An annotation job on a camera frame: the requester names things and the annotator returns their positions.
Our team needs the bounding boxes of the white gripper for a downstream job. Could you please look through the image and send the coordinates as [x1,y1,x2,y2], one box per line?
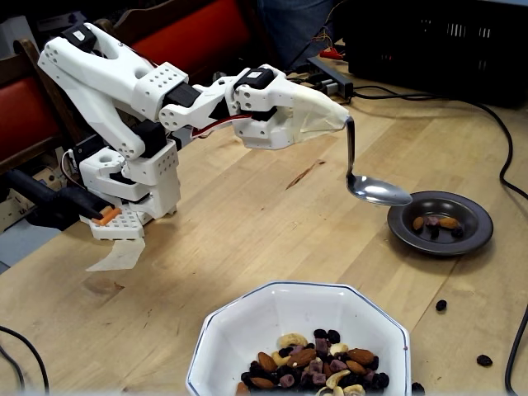
[224,65,302,149]

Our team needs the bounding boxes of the bent metal spoon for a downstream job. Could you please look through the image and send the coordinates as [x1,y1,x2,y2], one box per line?
[344,116,413,207]

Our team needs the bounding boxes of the white octagonal bowl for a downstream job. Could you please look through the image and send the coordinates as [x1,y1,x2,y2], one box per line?
[185,280,413,396]

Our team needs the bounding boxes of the scooped trail mix portion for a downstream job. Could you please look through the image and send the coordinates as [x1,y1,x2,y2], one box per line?
[412,214,462,241]

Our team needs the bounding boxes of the brown round plate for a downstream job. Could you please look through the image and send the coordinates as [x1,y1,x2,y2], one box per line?
[386,190,495,257]

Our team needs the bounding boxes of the beige cloth jaw wrap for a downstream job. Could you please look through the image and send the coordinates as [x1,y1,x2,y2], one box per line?
[293,84,350,145]

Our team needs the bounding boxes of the grey power strip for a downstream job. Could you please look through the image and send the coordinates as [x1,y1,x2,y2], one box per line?
[307,55,355,100]

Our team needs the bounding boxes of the black equipment case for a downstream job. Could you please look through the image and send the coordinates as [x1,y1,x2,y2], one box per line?
[342,0,528,109]

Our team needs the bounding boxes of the beige tape piece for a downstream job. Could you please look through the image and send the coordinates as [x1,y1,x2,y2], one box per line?
[85,238,146,273]

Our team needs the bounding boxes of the black clamp orange tip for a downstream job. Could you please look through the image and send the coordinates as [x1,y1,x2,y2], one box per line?
[3,167,123,232]

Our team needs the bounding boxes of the trail mix pile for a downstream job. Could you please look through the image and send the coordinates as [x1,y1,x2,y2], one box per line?
[234,328,391,396]

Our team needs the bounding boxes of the coloured jumper wires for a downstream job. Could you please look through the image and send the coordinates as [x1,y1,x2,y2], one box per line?
[309,0,346,59]

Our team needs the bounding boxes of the black power cable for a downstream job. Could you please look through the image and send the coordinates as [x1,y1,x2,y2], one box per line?
[352,84,528,396]

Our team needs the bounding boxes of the thin black cable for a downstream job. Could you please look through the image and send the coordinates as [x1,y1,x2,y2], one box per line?
[0,325,50,396]
[0,346,26,395]

